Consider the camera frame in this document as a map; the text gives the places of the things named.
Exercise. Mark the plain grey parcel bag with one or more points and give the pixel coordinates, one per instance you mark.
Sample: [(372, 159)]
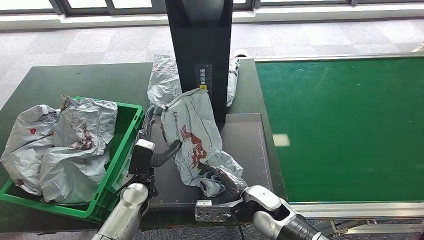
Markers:
[(162, 82)]

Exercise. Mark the aluminium conveyor frame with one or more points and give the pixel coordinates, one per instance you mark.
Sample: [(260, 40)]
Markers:
[(348, 210)]

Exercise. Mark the green plastic crate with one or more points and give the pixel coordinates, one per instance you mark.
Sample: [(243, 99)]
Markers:
[(127, 116)]

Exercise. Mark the yellow and black machine sticker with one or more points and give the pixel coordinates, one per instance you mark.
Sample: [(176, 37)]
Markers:
[(202, 76)]

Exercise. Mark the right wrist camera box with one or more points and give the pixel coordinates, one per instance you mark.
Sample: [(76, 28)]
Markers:
[(212, 210)]

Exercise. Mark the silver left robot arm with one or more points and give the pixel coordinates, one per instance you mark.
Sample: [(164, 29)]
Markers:
[(126, 212)]

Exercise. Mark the grey parcel dark red print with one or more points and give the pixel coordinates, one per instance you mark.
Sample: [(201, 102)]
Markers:
[(82, 132)]

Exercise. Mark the dark green table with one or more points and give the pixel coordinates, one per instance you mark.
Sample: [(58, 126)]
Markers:
[(99, 82)]

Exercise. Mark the grey parcel black lettering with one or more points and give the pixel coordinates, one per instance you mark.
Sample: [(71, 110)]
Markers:
[(26, 139)]

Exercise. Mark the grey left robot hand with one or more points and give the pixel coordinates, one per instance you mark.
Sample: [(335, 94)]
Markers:
[(164, 157)]

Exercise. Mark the black inbound scanner machine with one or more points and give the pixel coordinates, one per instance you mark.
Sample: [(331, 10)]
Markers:
[(198, 39)]

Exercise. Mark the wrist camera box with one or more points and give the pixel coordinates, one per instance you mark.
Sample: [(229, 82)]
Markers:
[(212, 210), (140, 159)]

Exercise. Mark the green conveyor belt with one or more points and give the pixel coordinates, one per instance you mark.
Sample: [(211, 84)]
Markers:
[(331, 126)]

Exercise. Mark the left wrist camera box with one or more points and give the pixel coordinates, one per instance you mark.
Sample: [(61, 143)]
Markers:
[(140, 159)]

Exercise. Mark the dark window frame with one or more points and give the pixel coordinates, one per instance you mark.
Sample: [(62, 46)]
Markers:
[(59, 7)]

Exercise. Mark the person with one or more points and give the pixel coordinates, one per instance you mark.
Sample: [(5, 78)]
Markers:
[(419, 48)]

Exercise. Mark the white round object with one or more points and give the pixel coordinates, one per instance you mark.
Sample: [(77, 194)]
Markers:
[(240, 53)]

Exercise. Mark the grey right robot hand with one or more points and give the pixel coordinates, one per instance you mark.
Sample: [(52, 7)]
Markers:
[(228, 185)]

